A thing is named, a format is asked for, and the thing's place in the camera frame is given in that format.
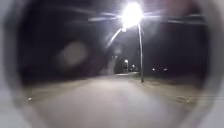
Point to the street lamp pole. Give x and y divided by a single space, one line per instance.
141 53

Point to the grey paved path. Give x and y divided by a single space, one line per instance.
110 103

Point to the dark grass verge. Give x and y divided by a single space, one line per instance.
53 87
173 88

